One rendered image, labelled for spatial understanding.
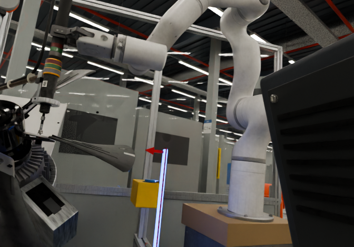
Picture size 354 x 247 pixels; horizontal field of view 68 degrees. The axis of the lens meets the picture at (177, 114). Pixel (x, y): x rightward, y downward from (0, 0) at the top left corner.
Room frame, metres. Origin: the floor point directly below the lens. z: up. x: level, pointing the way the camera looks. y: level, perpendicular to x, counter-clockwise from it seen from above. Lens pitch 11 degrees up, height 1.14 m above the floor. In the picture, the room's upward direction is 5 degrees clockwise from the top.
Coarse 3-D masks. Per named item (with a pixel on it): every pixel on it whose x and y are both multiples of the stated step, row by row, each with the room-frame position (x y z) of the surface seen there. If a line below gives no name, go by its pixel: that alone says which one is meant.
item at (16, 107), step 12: (0, 108) 0.64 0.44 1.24; (12, 108) 0.66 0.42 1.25; (0, 120) 0.63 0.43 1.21; (12, 120) 0.64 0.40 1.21; (24, 120) 0.67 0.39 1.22; (0, 132) 0.61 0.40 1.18; (12, 132) 0.63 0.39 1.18; (0, 144) 0.63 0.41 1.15; (12, 144) 0.66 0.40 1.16; (24, 144) 0.73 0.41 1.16; (12, 156) 0.69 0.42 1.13; (24, 156) 0.71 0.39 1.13
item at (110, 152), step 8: (48, 136) 0.66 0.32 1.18; (56, 136) 0.68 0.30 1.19; (72, 144) 0.66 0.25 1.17; (80, 144) 0.68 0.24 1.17; (88, 144) 0.71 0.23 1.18; (96, 144) 0.78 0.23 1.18; (88, 152) 0.65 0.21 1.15; (96, 152) 0.67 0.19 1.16; (104, 152) 0.69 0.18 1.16; (112, 152) 0.71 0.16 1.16; (120, 152) 0.74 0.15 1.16; (128, 152) 0.77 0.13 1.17; (104, 160) 0.65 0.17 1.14; (112, 160) 0.66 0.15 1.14; (120, 160) 0.68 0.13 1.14; (128, 160) 0.70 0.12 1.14; (120, 168) 0.65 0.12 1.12; (128, 168) 0.67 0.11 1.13
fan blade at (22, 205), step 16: (0, 176) 0.60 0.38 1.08; (0, 192) 0.58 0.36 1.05; (16, 192) 0.63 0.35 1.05; (0, 208) 0.56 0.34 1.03; (16, 208) 0.60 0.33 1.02; (0, 224) 0.55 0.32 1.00; (16, 224) 0.58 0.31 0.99; (32, 224) 0.61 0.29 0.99; (0, 240) 0.53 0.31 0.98; (16, 240) 0.56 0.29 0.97; (32, 240) 0.59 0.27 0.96
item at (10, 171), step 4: (0, 152) 0.64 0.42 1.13; (0, 156) 0.64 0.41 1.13; (4, 156) 0.65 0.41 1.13; (8, 156) 0.66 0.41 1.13; (4, 160) 0.65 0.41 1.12; (8, 160) 0.66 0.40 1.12; (12, 160) 0.67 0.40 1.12; (0, 164) 0.63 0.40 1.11; (4, 164) 0.64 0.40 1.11; (12, 164) 0.67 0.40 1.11; (0, 168) 0.62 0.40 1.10; (4, 168) 0.64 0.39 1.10; (8, 168) 0.65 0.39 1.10; (12, 168) 0.66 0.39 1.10; (4, 172) 0.63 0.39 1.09; (8, 172) 0.64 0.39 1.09; (12, 172) 0.65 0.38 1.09
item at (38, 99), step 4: (40, 72) 0.71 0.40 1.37; (40, 76) 0.71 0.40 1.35; (36, 80) 0.71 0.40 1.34; (40, 80) 0.70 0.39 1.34; (40, 84) 0.70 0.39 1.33; (40, 88) 0.70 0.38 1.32; (40, 92) 0.70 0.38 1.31; (36, 96) 0.71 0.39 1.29; (40, 96) 0.71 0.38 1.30; (32, 100) 0.68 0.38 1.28; (36, 100) 0.67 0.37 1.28; (40, 100) 0.67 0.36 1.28; (44, 100) 0.67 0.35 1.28; (48, 100) 0.67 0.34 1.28; (52, 100) 0.68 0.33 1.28; (56, 100) 0.69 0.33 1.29; (40, 104) 0.71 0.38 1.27; (52, 104) 0.69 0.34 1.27; (56, 104) 0.69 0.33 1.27
